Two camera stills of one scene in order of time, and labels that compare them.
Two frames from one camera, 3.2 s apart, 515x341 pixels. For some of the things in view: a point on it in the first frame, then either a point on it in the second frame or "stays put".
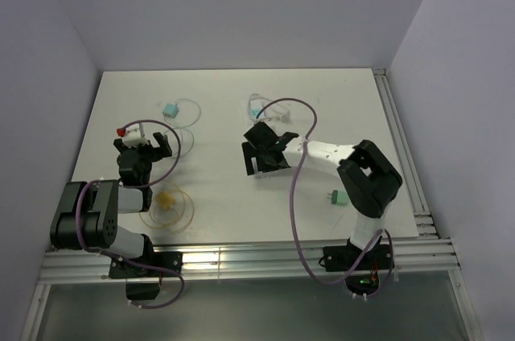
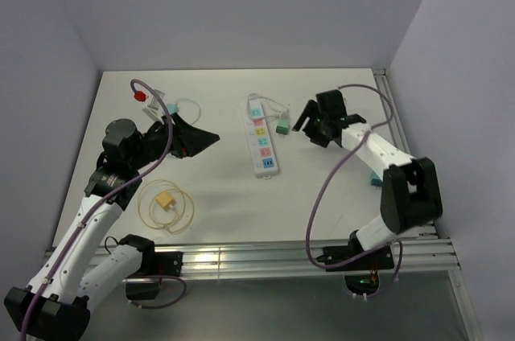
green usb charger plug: (338, 197) to (282, 126)
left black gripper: (162, 141) to (187, 141)
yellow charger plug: (165, 199) stays put
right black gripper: (251, 151) to (308, 111)
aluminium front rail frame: (412, 254) stays put
